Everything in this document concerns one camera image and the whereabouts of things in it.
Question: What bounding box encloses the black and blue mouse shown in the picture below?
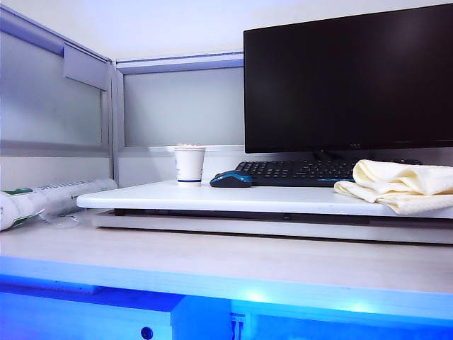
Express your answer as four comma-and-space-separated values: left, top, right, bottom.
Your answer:
209, 169, 253, 188

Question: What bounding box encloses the white paper cup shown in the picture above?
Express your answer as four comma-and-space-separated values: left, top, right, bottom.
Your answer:
173, 142, 207, 188

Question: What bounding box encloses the cream yellow cloth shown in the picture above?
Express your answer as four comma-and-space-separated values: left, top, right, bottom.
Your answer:
333, 159, 453, 215

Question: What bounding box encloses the white desk riser board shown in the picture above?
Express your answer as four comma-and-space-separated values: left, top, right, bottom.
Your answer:
76, 178, 453, 219

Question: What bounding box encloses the black computer keyboard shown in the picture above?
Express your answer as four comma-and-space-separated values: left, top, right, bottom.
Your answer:
234, 159, 424, 188

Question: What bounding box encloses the black computer monitor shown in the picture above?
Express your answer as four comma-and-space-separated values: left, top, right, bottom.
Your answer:
243, 6, 453, 154

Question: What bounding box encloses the crumpled clear plastic wrapper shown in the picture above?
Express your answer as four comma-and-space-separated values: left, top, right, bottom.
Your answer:
42, 208, 81, 228

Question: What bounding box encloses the grey partition name plate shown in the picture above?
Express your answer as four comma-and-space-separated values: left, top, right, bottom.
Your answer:
63, 42, 109, 91

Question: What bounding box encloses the white green wrapped roll package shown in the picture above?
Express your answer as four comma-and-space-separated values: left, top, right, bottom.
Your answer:
0, 177, 119, 232

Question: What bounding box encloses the grey partition corner post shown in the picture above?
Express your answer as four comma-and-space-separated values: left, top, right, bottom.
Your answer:
105, 58, 125, 182

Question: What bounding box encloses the white bracket under table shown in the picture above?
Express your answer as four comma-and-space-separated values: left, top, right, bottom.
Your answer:
170, 295, 233, 340

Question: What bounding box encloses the white cable connector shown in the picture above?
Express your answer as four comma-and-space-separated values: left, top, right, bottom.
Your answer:
229, 312, 247, 340

